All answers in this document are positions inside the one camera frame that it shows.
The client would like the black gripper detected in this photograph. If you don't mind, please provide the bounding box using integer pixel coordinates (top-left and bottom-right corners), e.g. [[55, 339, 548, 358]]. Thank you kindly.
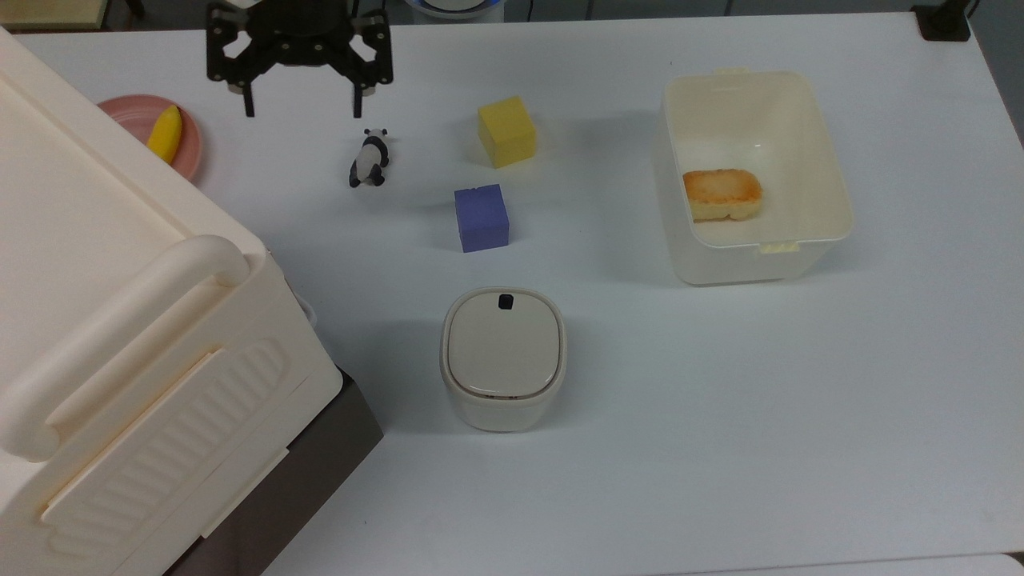
[[206, 0, 394, 118]]

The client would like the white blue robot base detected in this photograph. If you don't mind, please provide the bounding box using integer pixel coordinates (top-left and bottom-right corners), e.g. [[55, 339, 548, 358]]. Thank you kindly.
[[402, 0, 506, 18]]

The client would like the dark wooden drawer cabinet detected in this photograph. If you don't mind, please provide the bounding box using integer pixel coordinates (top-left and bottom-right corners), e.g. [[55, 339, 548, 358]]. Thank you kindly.
[[164, 368, 385, 576]]

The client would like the cream open plastic bin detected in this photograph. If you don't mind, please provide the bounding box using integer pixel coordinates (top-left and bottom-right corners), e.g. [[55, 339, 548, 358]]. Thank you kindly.
[[654, 67, 854, 286]]

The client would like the panda figurine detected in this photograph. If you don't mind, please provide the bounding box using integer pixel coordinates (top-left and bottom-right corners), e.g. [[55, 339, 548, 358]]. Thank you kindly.
[[348, 127, 391, 189]]

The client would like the pink plate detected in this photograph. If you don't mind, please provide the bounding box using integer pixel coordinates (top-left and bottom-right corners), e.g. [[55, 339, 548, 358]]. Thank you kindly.
[[98, 94, 205, 183]]

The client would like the yellow toy banana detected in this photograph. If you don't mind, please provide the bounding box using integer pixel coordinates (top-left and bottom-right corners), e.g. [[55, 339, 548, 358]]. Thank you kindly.
[[146, 105, 183, 165]]

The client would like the yellow cube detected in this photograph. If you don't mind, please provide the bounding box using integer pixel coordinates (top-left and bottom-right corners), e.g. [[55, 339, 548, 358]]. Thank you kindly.
[[478, 95, 538, 170]]

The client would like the purple cube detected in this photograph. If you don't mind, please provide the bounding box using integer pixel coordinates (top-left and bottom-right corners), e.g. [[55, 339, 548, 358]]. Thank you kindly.
[[454, 183, 510, 254]]

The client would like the light wooden furniture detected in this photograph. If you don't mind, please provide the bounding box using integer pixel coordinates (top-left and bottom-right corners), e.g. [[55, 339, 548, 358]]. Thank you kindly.
[[0, 0, 110, 31]]

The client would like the cream plastic storage box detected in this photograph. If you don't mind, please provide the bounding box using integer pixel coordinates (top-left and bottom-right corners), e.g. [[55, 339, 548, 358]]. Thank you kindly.
[[0, 28, 345, 576]]

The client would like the cream lidded trash can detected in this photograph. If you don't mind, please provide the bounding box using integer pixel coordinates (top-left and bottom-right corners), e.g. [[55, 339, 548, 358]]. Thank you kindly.
[[439, 286, 569, 434]]

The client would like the toasted bread slice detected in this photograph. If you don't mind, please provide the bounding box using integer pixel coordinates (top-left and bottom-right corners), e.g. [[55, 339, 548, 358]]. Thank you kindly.
[[682, 168, 763, 223]]

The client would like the black table clamp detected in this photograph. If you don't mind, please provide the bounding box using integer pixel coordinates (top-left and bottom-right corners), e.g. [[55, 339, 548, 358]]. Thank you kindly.
[[912, 0, 981, 42]]

